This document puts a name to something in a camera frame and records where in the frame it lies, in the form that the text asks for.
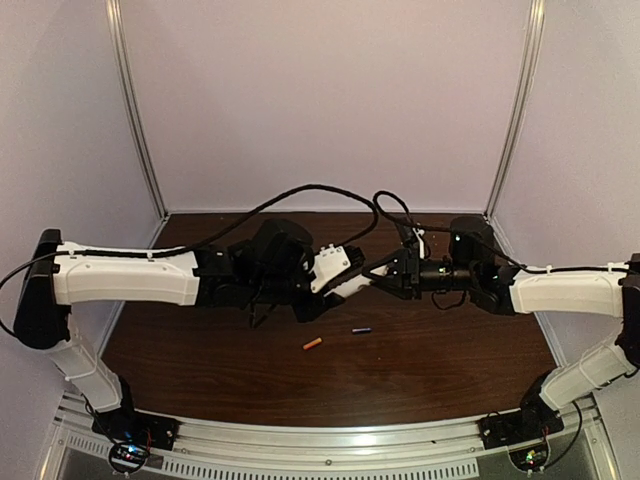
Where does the white remote control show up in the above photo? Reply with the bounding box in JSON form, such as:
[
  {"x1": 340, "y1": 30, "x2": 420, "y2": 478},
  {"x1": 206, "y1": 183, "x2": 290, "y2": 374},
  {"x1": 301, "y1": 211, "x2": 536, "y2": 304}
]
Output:
[{"x1": 325, "y1": 265, "x2": 388, "y2": 299}]

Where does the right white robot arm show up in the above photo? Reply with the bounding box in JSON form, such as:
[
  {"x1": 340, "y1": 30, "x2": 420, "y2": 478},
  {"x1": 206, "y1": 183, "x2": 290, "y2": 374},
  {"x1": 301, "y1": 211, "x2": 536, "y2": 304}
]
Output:
[{"x1": 359, "y1": 216, "x2": 639, "y2": 427}]

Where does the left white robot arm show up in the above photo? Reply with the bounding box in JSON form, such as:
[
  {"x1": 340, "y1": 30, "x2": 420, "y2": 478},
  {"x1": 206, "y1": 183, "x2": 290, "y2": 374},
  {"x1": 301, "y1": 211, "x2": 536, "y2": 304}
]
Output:
[{"x1": 13, "y1": 219, "x2": 353, "y2": 432}]

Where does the orange battery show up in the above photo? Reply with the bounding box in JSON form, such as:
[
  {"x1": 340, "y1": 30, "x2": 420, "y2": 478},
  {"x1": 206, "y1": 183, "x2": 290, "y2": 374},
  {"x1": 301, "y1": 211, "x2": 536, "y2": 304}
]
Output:
[{"x1": 302, "y1": 337, "x2": 323, "y2": 351}]

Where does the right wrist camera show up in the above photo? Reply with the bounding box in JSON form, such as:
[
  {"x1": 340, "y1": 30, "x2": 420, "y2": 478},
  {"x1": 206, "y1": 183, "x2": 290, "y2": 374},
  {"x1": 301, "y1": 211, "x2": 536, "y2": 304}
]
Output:
[{"x1": 398, "y1": 225, "x2": 431, "y2": 260}]

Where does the left black cable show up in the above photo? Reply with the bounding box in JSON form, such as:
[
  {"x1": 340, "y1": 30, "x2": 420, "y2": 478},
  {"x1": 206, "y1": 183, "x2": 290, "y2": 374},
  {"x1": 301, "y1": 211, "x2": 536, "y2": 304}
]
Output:
[{"x1": 149, "y1": 183, "x2": 381, "y2": 261}]

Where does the black cable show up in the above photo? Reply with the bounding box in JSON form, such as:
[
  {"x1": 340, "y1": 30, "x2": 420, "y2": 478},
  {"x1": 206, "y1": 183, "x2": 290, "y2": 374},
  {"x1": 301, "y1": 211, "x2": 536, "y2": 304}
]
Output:
[
  {"x1": 373, "y1": 189, "x2": 456, "y2": 236},
  {"x1": 149, "y1": 183, "x2": 381, "y2": 261}
]

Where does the right black cable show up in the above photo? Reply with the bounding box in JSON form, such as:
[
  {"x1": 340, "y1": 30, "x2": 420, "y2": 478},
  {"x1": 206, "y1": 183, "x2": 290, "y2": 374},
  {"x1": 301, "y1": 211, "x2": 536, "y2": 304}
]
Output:
[{"x1": 373, "y1": 189, "x2": 456, "y2": 236}]

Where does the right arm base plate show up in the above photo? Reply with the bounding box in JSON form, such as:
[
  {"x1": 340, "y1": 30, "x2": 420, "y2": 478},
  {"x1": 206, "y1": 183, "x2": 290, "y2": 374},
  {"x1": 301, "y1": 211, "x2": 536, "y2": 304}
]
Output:
[{"x1": 477, "y1": 408, "x2": 564, "y2": 450}]

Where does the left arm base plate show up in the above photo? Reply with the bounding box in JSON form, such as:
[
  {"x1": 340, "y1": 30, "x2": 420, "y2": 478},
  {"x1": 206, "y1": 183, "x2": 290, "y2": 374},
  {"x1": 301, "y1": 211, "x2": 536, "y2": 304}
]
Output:
[{"x1": 92, "y1": 409, "x2": 180, "y2": 451}]

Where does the aluminium front rail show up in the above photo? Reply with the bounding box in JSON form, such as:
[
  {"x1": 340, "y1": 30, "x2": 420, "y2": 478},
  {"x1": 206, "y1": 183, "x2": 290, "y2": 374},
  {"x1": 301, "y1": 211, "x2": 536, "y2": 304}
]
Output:
[{"x1": 49, "y1": 394, "x2": 611, "y2": 479}]

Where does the right aluminium frame post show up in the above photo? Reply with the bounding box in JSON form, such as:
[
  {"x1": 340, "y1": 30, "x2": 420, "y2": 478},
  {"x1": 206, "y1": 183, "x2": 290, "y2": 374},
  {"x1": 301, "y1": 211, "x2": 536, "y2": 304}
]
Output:
[{"x1": 484, "y1": 0, "x2": 546, "y2": 220}]

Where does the aluminium frame post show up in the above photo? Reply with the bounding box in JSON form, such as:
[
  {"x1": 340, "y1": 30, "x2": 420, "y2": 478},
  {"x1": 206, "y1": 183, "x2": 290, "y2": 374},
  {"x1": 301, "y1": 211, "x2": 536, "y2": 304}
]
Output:
[
  {"x1": 484, "y1": 0, "x2": 546, "y2": 220},
  {"x1": 105, "y1": 0, "x2": 168, "y2": 220}
]

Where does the left aluminium frame post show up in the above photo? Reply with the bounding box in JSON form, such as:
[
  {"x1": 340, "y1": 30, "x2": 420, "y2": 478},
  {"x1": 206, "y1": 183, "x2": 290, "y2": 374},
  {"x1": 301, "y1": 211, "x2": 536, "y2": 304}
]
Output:
[{"x1": 105, "y1": 0, "x2": 168, "y2": 220}]

